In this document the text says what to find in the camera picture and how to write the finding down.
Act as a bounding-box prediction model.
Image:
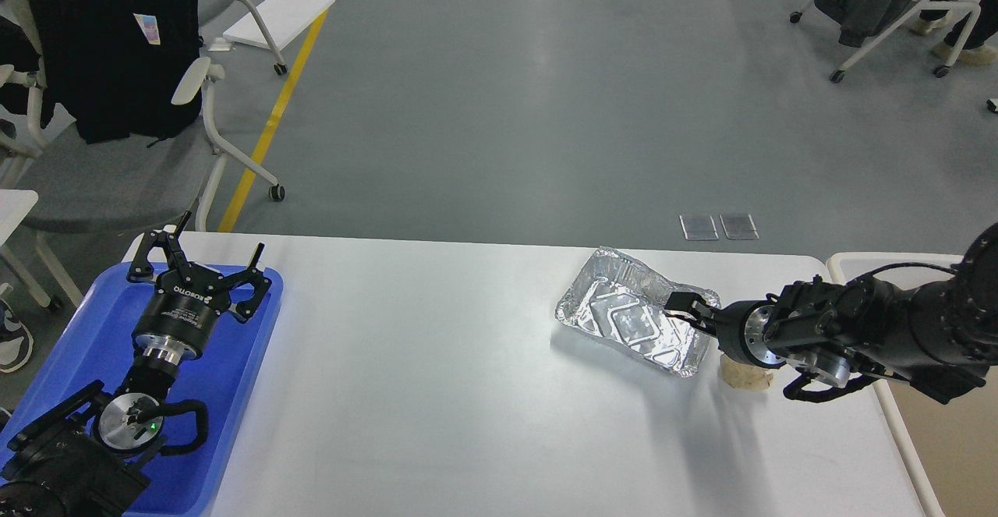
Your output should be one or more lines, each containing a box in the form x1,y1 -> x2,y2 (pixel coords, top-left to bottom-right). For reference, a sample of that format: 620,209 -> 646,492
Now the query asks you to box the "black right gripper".
664,291 -> 787,369

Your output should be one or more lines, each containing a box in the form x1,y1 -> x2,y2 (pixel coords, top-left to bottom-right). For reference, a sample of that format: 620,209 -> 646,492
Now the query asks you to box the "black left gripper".
126,211 -> 274,361

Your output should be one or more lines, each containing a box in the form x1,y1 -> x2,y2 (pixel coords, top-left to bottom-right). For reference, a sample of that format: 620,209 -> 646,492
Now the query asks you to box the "aluminium foil tray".
554,246 -> 720,377

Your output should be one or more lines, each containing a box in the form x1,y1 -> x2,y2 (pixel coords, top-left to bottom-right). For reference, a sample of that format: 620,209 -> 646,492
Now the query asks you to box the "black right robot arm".
664,226 -> 997,404

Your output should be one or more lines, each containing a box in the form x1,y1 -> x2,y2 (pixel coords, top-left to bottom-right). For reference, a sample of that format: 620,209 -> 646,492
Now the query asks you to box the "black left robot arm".
2,228 -> 284,516

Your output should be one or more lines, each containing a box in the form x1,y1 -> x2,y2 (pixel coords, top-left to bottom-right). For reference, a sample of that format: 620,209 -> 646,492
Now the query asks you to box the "crumpled beige paper ball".
719,353 -> 774,392

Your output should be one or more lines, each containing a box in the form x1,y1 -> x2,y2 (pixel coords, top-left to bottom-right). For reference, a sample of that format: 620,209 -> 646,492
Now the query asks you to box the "left floor socket plate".
678,214 -> 720,241

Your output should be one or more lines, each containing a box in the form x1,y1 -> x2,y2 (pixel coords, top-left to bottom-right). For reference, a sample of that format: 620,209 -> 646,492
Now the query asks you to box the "floor socket plate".
720,214 -> 760,240
678,214 -> 720,241

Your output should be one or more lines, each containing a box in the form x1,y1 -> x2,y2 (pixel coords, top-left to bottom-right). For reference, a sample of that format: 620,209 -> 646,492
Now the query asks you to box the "right floor socket plate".
720,214 -> 760,240

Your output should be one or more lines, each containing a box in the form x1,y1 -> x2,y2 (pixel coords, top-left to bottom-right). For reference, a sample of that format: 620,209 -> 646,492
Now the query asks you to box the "blue plastic tray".
0,263 -> 284,517

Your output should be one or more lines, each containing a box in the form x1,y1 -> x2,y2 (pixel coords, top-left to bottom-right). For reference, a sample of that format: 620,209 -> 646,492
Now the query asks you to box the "grey office chair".
6,0 -> 285,305

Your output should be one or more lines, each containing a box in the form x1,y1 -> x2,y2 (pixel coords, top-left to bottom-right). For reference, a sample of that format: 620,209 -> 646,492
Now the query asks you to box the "black and white sneaker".
1,300 -> 34,374

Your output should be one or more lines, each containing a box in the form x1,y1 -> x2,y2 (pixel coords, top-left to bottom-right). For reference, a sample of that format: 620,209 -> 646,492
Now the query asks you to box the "white side table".
0,188 -> 85,309

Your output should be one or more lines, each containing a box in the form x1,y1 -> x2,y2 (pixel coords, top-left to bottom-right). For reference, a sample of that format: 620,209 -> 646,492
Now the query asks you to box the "black jacket on chair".
8,0 -> 202,144

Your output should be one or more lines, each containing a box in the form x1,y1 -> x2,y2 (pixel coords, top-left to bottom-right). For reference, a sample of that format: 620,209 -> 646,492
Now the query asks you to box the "beige plastic bin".
825,252 -> 998,517

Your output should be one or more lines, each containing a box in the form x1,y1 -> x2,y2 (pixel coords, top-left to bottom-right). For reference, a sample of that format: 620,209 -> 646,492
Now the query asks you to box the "person's beige shoe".
931,41 -> 997,66

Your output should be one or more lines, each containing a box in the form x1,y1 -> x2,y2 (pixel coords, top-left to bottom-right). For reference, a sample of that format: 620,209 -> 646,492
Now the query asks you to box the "white chair with grey coat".
789,0 -> 982,83

